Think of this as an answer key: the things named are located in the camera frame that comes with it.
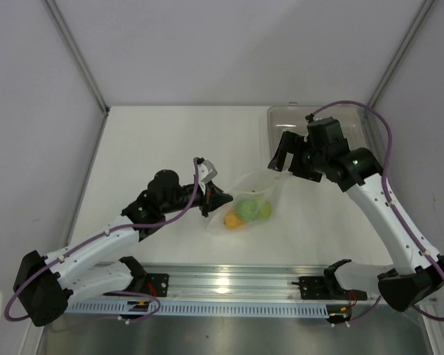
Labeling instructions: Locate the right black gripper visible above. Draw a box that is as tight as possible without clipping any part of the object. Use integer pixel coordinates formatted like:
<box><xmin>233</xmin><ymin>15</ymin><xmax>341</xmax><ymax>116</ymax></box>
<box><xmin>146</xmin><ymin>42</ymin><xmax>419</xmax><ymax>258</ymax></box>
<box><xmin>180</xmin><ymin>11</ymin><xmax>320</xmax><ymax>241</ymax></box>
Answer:
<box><xmin>269</xmin><ymin>131</ymin><xmax>329</xmax><ymax>183</ymax></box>

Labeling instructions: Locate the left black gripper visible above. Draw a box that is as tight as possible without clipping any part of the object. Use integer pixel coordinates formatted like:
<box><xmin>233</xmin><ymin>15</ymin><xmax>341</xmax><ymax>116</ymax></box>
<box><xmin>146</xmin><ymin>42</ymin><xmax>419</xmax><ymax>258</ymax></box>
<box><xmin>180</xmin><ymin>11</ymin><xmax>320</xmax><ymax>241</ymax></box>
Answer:
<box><xmin>161</xmin><ymin>180</ymin><xmax>233</xmax><ymax>217</ymax></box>

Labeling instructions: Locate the orange fruit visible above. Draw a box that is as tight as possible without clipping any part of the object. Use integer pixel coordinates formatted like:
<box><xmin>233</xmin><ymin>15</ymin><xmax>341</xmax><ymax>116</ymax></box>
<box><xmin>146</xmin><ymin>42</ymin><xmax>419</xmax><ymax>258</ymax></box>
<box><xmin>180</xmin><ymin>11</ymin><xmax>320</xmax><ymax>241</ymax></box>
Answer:
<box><xmin>223</xmin><ymin>211</ymin><xmax>244</xmax><ymax>229</ymax></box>

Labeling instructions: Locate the round green lime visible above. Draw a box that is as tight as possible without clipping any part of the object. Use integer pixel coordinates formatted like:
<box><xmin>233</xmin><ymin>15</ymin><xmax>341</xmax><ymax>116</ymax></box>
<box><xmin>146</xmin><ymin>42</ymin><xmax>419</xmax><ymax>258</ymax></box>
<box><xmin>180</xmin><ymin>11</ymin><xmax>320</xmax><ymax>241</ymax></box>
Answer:
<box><xmin>235</xmin><ymin>198</ymin><xmax>256</xmax><ymax>223</ymax></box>

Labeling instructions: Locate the clear zip top bag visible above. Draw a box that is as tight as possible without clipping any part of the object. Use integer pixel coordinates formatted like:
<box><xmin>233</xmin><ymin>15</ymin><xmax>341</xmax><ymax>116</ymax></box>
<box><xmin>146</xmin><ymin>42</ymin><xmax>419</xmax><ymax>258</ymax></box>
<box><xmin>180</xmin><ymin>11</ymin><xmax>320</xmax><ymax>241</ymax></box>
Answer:
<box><xmin>206</xmin><ymin>169</ymin><xmax>291</xmax><ymax>234</ymax></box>

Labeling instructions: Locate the green pear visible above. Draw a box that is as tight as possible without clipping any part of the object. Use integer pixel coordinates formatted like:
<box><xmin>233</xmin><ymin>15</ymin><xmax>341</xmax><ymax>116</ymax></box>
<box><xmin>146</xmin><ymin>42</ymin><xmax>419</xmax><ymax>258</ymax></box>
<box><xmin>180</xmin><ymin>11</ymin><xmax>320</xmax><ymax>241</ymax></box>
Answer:
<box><xmin>255</xmin><ymin>196</ymin><xmax>272</xmax><ymax>220</ymax></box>

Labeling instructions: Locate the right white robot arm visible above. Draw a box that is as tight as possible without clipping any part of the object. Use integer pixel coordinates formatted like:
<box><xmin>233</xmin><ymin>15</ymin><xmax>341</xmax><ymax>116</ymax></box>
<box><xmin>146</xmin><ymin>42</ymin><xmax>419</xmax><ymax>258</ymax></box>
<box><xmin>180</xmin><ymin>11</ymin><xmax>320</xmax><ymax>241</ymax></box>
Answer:
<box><xmin>268</xmin><ymin>116</ymin><xmax>444</xmax><ymax>312</ymax></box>

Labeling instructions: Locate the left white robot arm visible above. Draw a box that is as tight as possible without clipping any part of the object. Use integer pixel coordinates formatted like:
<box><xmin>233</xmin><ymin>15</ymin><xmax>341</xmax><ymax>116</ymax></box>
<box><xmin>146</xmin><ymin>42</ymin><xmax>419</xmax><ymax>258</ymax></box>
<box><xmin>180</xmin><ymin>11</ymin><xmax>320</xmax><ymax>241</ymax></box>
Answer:
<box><xmin>4</xmin><ymin>163</ymin><xmax>233</xmax><ymax>327</ymax></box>

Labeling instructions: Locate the clear plastic food container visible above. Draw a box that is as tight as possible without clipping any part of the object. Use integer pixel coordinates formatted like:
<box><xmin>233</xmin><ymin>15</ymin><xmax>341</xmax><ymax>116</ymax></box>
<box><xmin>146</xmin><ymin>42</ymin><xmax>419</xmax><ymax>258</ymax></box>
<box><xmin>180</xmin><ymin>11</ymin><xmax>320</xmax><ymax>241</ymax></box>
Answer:
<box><xmin>268</xmin><ymin>113</ymin><xmax>383</xmax><ymax>185</ymax></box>

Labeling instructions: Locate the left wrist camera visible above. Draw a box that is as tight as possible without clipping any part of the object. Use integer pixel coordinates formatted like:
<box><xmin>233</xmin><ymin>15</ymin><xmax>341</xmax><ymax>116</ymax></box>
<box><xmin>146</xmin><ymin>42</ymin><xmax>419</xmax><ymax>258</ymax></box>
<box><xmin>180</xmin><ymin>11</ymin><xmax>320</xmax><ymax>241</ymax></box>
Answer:
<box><xmin>197</xmin><ymin>158</ymin><xmax>218</xmax><ymax>194</ymax></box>

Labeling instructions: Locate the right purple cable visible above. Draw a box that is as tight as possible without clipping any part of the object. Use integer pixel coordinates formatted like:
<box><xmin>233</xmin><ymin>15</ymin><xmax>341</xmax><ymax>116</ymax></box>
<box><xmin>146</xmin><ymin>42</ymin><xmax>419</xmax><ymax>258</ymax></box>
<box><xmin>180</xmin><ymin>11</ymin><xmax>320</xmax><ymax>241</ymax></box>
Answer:
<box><xmin>305</xmin><ymin>100</ymin><xmax>444</xmax><ymax>328</ymax></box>

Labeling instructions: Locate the purple cable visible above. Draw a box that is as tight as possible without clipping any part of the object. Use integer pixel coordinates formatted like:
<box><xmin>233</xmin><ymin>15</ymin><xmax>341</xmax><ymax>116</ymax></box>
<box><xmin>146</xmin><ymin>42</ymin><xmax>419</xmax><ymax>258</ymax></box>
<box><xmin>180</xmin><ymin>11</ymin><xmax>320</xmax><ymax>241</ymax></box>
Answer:
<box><xmin>305</xmin><ymin>100</ymin><xmax>444</xmax><ymax>328</ymax></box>
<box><xmin>4</xmin><ymin>157</ymin><xmax>204</xmax><ymax>326</ymax></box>

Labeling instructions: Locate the aluminium mounting rail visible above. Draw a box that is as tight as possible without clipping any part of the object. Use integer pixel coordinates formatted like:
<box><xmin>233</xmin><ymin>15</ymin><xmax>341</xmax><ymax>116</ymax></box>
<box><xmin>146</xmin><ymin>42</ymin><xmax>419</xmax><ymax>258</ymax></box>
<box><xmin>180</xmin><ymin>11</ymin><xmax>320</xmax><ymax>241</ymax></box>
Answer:
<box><xmin>35</xmin><ymin>263</ymin><xmax>438</xmax><ymax>305</ymax></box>

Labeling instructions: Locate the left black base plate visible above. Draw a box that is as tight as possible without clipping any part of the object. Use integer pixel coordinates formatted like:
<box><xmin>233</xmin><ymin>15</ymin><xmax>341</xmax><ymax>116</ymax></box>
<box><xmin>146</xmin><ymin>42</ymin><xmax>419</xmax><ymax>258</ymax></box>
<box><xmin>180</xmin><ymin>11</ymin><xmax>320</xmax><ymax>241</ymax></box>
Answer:
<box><xmin>125</xmin><ymin>273</ymin><xmax>169</xmax><ymax>297</ymax></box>

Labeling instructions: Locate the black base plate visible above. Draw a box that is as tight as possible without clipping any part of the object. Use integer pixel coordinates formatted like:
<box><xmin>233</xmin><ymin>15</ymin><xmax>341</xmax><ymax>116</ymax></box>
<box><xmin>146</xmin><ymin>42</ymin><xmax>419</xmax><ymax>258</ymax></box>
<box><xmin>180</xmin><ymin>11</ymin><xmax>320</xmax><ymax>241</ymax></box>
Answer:
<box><xmin>125</xmin><ymin>273</ymin><xmax>169</xmax><ymax>297</ymax></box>
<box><xmin>292</xmin><ymin>276</ymin><xmax>368</xmax><ymax>301</ymax></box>

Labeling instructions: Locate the slotted white cable duct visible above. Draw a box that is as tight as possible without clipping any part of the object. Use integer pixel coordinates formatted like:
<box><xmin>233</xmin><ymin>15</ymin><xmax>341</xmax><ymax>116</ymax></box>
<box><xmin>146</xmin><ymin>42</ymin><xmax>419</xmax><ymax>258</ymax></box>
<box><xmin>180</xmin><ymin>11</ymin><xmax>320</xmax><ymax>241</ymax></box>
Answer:
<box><xmin>66</xmin><ymin>299</ymin><xmax>329</xmax><ymax>319</ymax></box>

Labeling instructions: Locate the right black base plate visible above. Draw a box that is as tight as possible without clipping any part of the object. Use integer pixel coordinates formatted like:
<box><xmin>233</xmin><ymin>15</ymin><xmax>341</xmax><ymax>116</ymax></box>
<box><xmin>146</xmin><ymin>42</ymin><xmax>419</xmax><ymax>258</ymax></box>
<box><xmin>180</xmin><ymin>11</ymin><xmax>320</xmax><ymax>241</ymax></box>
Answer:
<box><xmin>292</xmin><ymin>276</ymin><xmax>368</xmax><ymax>301</ymax></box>

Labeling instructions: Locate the right aluminium frame post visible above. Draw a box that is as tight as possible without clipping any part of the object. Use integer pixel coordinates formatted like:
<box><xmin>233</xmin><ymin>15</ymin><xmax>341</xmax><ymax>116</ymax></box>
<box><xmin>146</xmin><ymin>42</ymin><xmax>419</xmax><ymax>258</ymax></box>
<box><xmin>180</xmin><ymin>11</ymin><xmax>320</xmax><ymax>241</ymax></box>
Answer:
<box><xmin>367</xmin><ymin>0</ymin><xmax>439</xmax><ymax>108</ymax></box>

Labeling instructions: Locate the aluminium frame post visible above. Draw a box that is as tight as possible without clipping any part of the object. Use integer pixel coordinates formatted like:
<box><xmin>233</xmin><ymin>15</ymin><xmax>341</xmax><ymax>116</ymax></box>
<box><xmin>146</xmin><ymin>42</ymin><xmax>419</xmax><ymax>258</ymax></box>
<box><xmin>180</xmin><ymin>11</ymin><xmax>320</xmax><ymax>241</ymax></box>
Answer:
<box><xmin>367</xmin><ymin>0</ymin><xmax>439</xmax><ymax>108</ymax></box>
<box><xmin>41</xmin><ymin>0</ymin><xmax>110</xmax><ymax>115</ymax></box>

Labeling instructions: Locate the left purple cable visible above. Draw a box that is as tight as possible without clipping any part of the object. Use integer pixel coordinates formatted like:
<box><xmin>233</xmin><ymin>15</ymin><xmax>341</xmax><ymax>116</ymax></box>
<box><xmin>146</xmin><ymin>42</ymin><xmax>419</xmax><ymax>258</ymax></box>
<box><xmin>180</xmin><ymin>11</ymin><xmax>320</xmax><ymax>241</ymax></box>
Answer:
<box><xmin>4</xmin><ymin>157</ymin><xmax>204</xmax><ymax>326</ymax></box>

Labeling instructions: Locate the left aluminium frame post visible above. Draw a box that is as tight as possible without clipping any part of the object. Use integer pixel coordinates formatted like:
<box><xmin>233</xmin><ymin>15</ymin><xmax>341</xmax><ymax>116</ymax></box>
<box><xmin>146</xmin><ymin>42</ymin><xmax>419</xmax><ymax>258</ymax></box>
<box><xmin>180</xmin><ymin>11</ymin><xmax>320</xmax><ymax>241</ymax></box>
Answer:
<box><xmin>41</xmin><ymin>0</ymin><xmax>110</xmax><ymax>115</ymax></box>

